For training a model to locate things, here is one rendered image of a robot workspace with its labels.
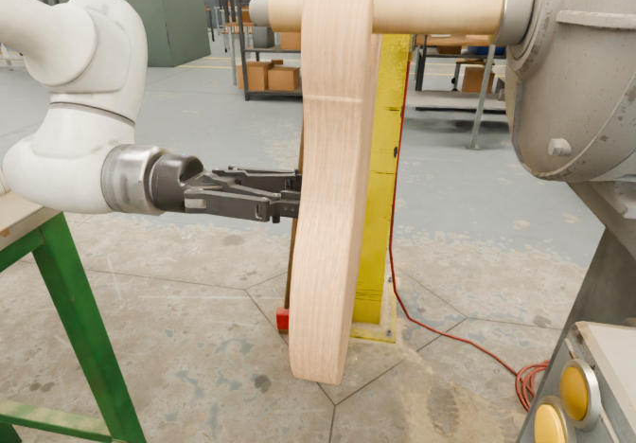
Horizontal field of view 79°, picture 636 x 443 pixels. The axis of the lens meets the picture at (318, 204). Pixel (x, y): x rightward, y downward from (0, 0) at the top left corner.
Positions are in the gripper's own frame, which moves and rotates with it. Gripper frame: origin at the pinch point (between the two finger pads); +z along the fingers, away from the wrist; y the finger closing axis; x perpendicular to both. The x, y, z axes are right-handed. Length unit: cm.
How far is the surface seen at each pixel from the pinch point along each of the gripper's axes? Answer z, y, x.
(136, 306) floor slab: -98, -92, -92
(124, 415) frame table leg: -52, -23, -72
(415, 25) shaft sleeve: 8.3, 9.5, 18.1
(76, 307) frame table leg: -53, -15, -34
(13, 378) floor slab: -121, -50, -99
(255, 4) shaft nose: -4.9, 9.4, 19.4
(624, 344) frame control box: 18.6, 26.5, 3.0
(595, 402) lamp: 16.4, 29.4, 1.9
